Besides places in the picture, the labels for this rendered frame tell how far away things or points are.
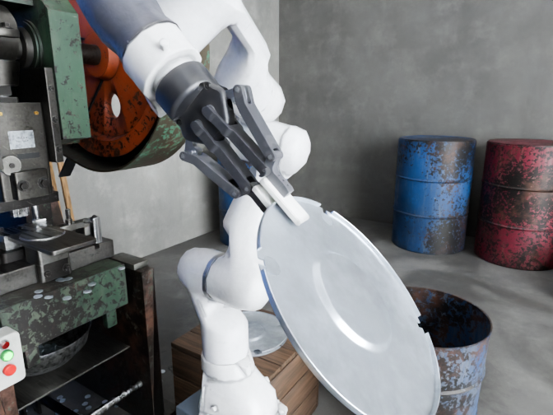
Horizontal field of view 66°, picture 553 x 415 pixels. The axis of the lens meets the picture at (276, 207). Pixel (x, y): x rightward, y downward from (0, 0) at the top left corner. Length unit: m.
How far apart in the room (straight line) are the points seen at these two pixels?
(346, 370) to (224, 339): 0.60
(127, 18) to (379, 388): 0.50
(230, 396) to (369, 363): 0.62
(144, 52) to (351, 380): 0.42
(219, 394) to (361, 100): 3.53
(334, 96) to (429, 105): 0.92
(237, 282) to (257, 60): 0.44
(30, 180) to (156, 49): 0.96
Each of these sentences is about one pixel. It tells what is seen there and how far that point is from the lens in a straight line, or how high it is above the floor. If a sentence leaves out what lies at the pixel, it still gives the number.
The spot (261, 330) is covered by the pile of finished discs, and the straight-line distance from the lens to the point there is 1.60.
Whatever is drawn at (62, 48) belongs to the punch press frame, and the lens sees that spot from 1.49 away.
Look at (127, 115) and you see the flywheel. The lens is 1.64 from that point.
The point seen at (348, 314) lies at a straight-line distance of 0.47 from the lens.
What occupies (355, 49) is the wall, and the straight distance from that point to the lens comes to 4.31.
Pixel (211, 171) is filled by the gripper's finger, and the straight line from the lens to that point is 0.54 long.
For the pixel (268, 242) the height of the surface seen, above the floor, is 1.03.
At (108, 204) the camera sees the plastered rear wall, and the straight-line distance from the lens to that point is 3.17.
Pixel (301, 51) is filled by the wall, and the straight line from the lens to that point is 4.57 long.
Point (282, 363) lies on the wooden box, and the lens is 1.47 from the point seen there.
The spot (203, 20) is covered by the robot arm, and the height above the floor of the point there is 1.28.
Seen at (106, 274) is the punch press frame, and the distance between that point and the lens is 1.49.
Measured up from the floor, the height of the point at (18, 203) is 0.88.
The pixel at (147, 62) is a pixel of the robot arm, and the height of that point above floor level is 1.22.
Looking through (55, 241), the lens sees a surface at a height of 0.78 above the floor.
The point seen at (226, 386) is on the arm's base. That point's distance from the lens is 1.06.
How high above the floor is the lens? 1.18
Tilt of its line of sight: 14 degrees down
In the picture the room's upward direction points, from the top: straight up
